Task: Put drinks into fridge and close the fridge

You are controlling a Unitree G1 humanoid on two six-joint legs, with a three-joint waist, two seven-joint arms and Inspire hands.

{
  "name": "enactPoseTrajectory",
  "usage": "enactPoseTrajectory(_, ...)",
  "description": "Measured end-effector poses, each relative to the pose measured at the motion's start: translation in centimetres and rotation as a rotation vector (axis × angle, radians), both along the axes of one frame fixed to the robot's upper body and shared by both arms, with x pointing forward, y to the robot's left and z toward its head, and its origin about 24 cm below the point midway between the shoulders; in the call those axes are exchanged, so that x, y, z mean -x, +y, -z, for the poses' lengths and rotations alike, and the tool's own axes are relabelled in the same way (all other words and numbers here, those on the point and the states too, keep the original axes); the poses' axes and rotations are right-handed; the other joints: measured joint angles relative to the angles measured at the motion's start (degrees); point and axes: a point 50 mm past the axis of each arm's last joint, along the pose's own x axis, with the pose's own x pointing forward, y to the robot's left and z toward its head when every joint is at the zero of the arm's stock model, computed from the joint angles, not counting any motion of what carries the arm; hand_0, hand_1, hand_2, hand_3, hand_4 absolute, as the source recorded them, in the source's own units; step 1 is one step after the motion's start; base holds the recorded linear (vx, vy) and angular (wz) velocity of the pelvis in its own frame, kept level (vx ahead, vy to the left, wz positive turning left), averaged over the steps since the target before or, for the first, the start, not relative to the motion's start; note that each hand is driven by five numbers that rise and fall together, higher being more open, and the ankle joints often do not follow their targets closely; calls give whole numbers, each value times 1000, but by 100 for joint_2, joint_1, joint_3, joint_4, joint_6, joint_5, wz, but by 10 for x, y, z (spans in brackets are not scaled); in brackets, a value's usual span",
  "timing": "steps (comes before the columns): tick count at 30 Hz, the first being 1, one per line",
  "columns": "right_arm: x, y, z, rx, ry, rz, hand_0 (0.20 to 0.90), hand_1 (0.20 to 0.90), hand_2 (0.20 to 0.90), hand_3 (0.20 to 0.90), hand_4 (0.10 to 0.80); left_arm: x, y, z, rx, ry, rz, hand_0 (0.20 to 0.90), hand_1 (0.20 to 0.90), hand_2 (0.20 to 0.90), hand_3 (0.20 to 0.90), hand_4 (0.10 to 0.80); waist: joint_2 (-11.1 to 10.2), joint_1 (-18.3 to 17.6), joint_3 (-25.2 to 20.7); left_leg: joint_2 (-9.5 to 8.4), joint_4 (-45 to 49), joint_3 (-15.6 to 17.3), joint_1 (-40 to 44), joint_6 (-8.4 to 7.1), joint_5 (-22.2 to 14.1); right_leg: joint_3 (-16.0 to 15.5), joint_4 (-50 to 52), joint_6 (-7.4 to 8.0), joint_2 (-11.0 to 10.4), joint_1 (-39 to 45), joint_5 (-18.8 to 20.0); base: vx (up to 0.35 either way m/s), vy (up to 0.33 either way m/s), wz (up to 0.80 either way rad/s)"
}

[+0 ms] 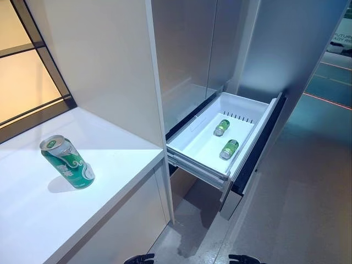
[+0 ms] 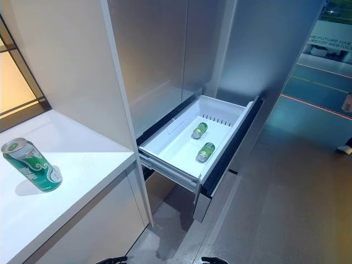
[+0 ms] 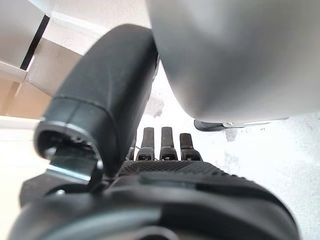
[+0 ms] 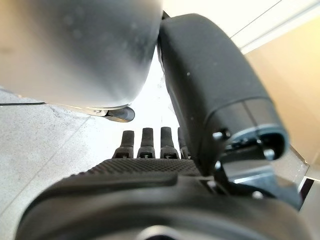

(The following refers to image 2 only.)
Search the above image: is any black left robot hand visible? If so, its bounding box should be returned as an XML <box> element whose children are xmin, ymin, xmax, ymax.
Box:
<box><xmin>96</xmin><ymin>256</ymin><xmax>129</xmax><ymax>264</ymax></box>

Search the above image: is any tall green beer can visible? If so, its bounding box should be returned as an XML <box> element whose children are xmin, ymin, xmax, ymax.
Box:
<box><xmin>1</xmin><ymin>137</ymin><xmax>63</xmax><ymax>193</ymax></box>

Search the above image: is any white fridge drawer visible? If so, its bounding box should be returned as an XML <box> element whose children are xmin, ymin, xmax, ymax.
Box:
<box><xmin>136</xmin><ymin>95</ymin><xmax>263</xmax><ymax>223</ymax></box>

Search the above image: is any white counter cabinet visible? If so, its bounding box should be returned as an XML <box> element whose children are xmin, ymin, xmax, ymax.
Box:
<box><xmin>0</xmin><ymin>109</ymin><xmax>151</xmax><ymax>264</ymax></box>

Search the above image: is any small light green can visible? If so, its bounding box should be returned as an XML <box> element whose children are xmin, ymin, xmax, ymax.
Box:
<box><xmin>191</xmin><ymin>122</ymin><xmax>208</xmax><ymax>140</ymax></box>
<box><xmin>196</xmin><ymin>142</ymin><xmax>216</xmax><ymax>163</ymax></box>

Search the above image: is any black framed lit window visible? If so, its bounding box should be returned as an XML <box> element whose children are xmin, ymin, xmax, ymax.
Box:
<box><xmin>0</xmin><ymin>13</ymin><xmax>52</xmax><ymax>124</ymax></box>

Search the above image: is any tall white side panel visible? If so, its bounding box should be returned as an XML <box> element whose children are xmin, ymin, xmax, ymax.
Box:
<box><xmin>8</xmin><ymin>0</ymin><xmax>155</xmax><ymax>228</ymax></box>

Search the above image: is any person's shoe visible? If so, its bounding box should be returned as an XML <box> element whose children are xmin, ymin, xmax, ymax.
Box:
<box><xmin>337</xmin><ymin>136</ymin><xmax>352</xmax><ymax>155</ymax></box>

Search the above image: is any small tan bag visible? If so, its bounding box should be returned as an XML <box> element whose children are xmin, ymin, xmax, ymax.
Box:
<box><xmin>342</xmin><ymin>92</ymin><xmax>352</xmax><ymax>111</ymax></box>

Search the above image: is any white sign with text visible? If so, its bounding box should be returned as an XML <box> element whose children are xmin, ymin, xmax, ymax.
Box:
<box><xmin>304</xmin><ymin>19</ymin><xmax>352</xmax><ymax>57</ymax></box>

